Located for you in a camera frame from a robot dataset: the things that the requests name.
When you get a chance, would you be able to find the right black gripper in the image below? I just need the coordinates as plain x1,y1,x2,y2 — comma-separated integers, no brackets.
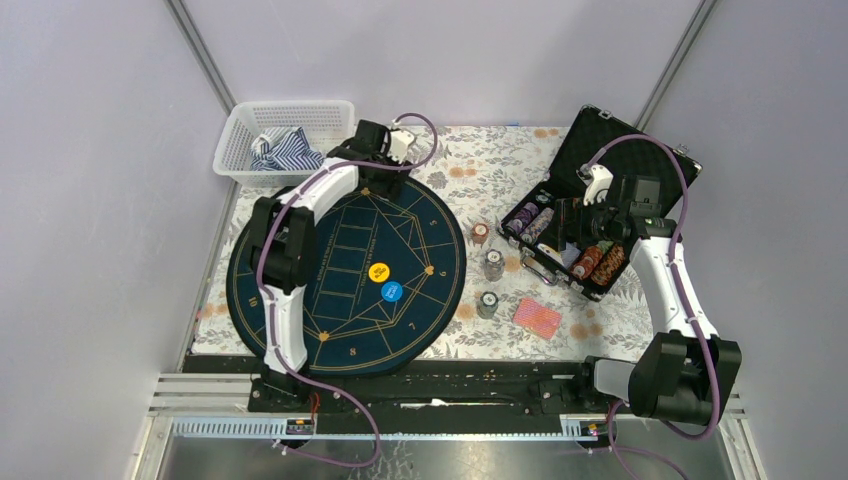
536,192,626,252

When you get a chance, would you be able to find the yellow big blind button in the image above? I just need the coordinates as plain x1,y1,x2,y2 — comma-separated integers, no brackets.
368,262,391,283

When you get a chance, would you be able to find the red white chip stack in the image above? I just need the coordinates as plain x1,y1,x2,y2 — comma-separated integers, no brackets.
471,222,490,246

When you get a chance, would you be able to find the blue ten chip stack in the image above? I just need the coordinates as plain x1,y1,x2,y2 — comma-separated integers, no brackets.
483,249,505,282

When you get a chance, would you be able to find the blue yellow fifty chip stack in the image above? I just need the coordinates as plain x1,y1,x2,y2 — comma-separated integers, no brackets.
476,291,499,319

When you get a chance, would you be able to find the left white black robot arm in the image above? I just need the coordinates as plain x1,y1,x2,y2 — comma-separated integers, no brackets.
249,121,416,411

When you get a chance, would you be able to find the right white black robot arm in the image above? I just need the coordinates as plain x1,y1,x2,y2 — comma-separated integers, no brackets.
566,165,742,431

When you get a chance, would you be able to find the green chip row in case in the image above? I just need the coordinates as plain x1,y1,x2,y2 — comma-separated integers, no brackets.
596,241,614,253

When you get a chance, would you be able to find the red chip row in case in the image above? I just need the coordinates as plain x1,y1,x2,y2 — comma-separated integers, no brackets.
570,245,605,280

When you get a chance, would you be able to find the orange black chip row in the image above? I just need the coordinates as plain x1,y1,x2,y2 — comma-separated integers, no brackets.
591,244,626,286

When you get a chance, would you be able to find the black aluminium chip case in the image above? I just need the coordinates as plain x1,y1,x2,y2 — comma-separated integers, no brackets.
498,105,702,301

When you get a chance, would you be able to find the blue striped cloth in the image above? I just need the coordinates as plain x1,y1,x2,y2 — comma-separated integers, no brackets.
249,127,325,172

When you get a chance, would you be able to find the white plastic basket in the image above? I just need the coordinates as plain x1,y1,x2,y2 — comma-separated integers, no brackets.
213,100,355,188

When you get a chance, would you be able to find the purple chip row in case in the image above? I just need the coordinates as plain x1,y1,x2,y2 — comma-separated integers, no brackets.
505,202,540,235

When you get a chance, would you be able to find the purple white chip row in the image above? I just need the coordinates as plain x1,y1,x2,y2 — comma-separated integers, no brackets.
521,207,554,244

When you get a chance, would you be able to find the floral tablecloth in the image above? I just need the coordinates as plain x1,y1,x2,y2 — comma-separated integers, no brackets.
192,125,690,364

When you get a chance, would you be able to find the round dark poker mat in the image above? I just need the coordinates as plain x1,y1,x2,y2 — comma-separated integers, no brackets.
225,173,468,379

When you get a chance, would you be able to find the red playing card deck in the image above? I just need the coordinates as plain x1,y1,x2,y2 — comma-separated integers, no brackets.
512,298,562,340

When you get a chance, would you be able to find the blue small blind button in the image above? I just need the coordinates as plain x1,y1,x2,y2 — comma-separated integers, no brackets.
381,281,404,303

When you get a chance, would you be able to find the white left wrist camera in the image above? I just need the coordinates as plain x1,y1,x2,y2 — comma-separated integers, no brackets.
388,128,416,164

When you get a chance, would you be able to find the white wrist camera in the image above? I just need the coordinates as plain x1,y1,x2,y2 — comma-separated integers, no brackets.
578,163,613,206
388,128,416,164

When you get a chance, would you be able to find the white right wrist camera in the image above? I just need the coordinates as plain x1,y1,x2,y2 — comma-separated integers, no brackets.
578,163,613,206

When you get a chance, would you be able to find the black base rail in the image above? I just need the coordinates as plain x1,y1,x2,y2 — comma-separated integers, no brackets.
170,356,614,437

